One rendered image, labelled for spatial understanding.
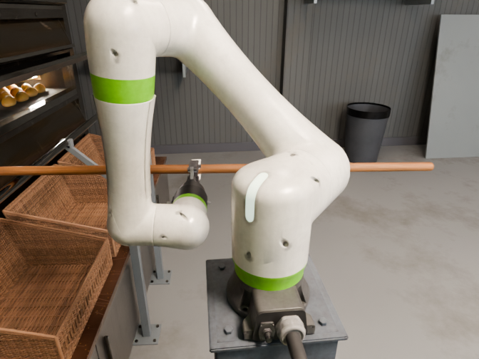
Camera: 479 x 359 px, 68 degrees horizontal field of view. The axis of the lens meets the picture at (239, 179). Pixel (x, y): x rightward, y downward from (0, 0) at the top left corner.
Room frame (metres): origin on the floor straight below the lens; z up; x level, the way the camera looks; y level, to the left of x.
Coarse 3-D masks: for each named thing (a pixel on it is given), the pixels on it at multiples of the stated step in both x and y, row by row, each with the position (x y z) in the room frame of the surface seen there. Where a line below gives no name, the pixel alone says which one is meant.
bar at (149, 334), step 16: (80, 128) 1.58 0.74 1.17; (64, 144) 1.38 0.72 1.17; (48, 160) 1.23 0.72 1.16; (0, 192) 0.93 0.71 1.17; (160, 256) 1.90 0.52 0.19; (160, 272) 1.90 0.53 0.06; (144, 288) 1.44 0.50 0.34; (144, 304) 1.42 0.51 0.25; (144, 320) 1.42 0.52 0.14; (144, 336) 1.42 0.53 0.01
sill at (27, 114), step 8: (72, 88) 2.49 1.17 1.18; (56, 96) 2.24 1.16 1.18; (64, 96) 2.30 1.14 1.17; (72, 96) 2.42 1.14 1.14; (40, 104) 2.03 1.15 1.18; (48, 104) 2.07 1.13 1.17; (56, 104) 2.17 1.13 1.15; (24, 112) 1.85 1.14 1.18; (32, 112) 1.88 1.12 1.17; (40, 112) 1.96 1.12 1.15; (8, 120) 1.68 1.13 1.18; (16, 120) 1.72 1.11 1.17; (24, 120) 1.78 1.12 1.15; (0, 128) 1.57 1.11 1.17; (8, 128) 1.63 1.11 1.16; (0, 136) 1.56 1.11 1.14
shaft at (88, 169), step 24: (0, 168) 1.03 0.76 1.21; (24, 168) 1.03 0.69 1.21; (48, 168) 1.04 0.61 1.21; (72, 168) 1.04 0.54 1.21; (96, 168) 1.04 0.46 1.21; (168, 168) 1.05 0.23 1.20; (216, 168) 1.06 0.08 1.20; (360, 168) 1.07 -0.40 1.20; (384, 168) 1.08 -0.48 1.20; (408, 168) 1.08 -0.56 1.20; (432, 168) 1.09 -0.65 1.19
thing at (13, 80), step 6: (72, 60) 2.17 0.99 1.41; (78, 60) 2.27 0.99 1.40; (48, 66) 1.88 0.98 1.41; (54, 66) 1.93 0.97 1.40; (60, 66) 1.99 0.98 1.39; (30, 72) 1.68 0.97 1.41; (36, 72) 1.73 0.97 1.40; (42, 72) 1.78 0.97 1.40; (12, 78) 1.52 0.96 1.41; (18, 78) 1.56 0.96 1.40; (24, 78) 1.61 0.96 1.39; (0, 84) 1.43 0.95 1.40; (6, 84) 1.47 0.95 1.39; (12, 84) 1.51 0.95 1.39
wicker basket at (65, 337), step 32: (0, 224) 1.31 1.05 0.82; (32, 224) 1.32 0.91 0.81; (32, 256) 1.32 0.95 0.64; (64, 256) 1.32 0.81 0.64; (96, 256) 1.20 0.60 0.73; (0, 288) 1.13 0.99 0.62; (32, 288) 1.17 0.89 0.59; (64, 288) 1.17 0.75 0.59; (96, 288) 1.13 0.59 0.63; (0, 320) 1.00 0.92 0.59; (32, 320) 1.00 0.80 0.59; (64, 320) 0.86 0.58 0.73; (0, 352) 0.79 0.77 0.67; (32, 352) 0.80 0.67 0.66; (64, 352) 0.82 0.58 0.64
